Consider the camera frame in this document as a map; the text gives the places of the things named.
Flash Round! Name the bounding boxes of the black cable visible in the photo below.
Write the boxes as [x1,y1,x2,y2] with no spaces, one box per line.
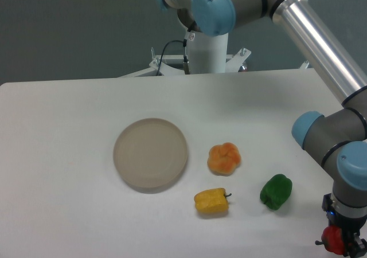
[156,19,198,77]

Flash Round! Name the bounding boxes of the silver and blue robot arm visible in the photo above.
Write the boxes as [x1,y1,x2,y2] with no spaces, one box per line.
[157,0,366,257]

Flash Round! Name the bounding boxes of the beige round plate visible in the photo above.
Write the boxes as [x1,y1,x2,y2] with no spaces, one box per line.
[113,118,188,192]

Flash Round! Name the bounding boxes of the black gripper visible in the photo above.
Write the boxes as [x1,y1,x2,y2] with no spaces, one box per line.
[322,193,366,258]

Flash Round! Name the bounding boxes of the yellow bell pepper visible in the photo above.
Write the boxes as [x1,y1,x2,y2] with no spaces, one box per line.
[194,188,232,214]

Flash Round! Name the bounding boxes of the green bell pepper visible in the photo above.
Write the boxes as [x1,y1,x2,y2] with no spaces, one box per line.
[259,174,292,210]

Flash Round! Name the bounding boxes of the red bell pepper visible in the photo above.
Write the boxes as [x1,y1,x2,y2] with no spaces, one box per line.
[315,225,346,255]

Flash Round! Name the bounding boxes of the orange bell pepper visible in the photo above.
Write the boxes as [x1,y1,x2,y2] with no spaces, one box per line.
[207,142,241,175]

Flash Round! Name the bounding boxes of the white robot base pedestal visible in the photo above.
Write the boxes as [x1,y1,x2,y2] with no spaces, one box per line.
[123,31,252,78]

